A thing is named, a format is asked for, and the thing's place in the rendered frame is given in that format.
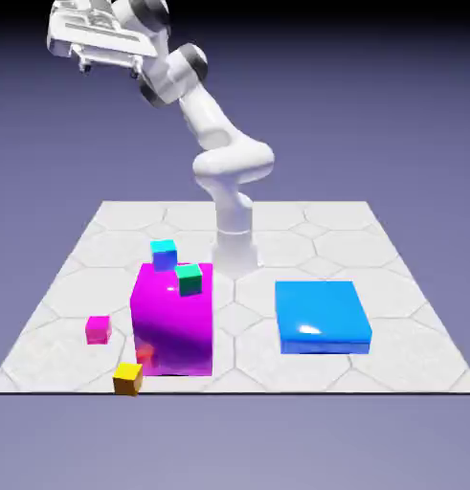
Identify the large blue box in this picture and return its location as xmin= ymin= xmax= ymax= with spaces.
xmin=274 ymin=279 xmax=373 ymax=356

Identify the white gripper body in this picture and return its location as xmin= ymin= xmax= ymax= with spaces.
xmin=46 ymin=10 xmax=159 ymax=67

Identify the small pink cube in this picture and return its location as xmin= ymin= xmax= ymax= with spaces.
xmin=84 ymin=315 xmax=113 ymax=345

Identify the large magenta box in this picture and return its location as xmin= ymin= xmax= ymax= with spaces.
xmin=129 ymin=261 xmax=214 ymax=378

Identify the small yellow cube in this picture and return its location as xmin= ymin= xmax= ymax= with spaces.
xmin=112 ymin=362 xmax=145 ymax=397

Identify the small green cube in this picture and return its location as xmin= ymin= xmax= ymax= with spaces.
xmin=174 ymin=263 xmax=204 ymax=298

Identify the small cyan cube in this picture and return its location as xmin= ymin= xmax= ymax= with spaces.
xmin=149 ymin=239 xmax=179 ymax=273

